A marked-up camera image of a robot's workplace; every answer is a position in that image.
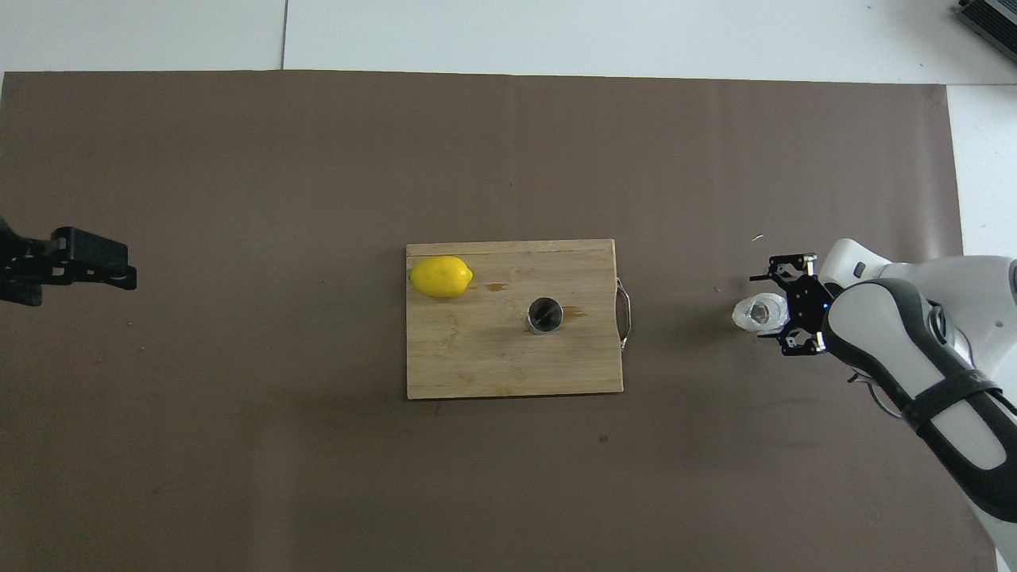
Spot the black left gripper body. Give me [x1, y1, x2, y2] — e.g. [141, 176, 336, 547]
[0, 218, 34, 307]

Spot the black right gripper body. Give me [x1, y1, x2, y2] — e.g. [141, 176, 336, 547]
[783, 273, 832, 338]

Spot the steel double jigger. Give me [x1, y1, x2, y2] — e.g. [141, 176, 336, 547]
[525, 296, 564, 336]

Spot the brown paper table mat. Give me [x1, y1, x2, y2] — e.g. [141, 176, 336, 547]
[0, 70, 998, 572]

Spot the black ribbed device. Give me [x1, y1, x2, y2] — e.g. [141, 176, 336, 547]
[953, 0, 1017, 44]

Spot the wooden cutting board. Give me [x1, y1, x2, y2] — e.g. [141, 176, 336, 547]
[405, 238, 634, 400]

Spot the yellow lemon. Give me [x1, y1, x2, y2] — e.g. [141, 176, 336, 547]
[409, 255, 475, 300]

